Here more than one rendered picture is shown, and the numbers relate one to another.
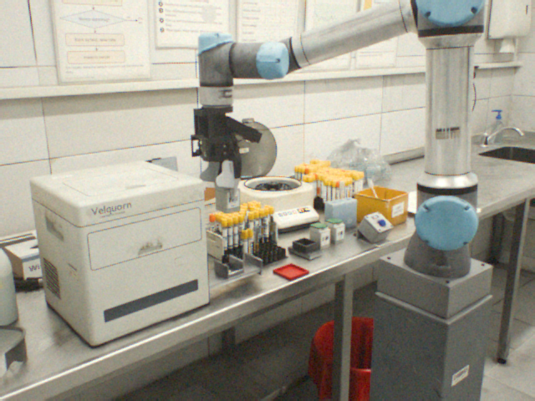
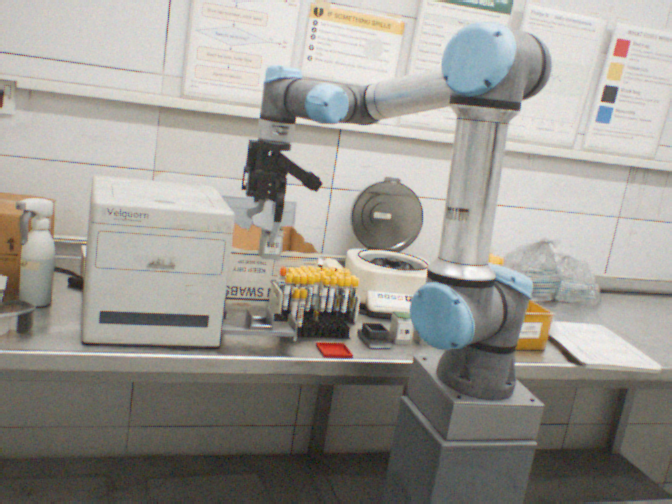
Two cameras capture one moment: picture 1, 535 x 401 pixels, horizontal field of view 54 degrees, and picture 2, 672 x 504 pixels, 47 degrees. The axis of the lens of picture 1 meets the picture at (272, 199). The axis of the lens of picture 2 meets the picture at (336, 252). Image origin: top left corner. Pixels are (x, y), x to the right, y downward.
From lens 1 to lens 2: 0.67 m
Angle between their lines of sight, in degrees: 21
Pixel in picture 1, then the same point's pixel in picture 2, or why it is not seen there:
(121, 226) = (134, 234)
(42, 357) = (38, 336)
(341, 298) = not seen: hidden behind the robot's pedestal
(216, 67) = (273, 100)
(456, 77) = (471, 152)
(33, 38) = (165, 46)
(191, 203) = (215, 233)
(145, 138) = not seen: hidden behind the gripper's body
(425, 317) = (428, 432)
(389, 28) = not seen: hidden behind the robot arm
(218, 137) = (263, 173)
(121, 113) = (242, 140)
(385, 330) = (400, 443)
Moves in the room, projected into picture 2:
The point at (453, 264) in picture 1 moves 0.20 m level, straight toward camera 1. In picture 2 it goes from (475, 380) to (407, 403)
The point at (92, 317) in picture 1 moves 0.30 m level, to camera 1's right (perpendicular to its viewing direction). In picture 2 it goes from (87, 313) to (215, 355)
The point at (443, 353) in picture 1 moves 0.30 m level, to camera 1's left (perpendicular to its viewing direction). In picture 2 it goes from (433, 480) to (287, 428)
